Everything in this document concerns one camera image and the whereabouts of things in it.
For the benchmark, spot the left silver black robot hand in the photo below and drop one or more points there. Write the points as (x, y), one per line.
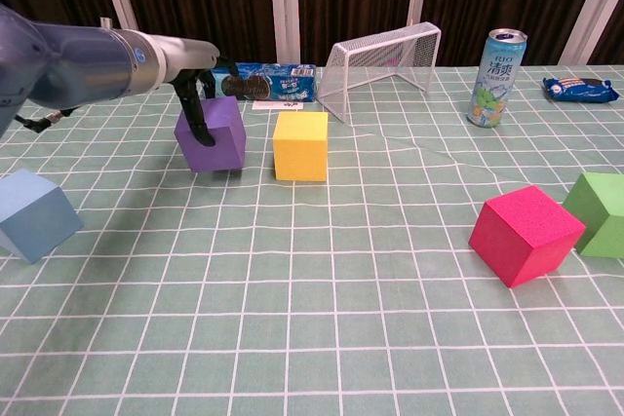
(192, 58)

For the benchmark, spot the purple foam cube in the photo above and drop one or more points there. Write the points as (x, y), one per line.
(222, 128)

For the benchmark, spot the yellow foam cube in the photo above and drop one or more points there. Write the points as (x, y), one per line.
(300, 148)

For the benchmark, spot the magenta foam cube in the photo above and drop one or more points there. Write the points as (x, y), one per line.
(521, 236)

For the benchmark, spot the green foam cube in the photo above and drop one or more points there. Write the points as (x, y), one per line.
(599, 216)

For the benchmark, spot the blue cookie box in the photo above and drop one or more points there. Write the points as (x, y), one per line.
(283, 82)

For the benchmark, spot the light blue foam cube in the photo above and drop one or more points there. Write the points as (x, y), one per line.
(29, 221)

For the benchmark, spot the green checked tablecloth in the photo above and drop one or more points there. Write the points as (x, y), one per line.
(312, 289)

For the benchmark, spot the light blue drink can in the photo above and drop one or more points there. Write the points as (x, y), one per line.
(497, 80)

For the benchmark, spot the blue snack packet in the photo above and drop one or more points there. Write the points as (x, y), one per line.
(580, 89)

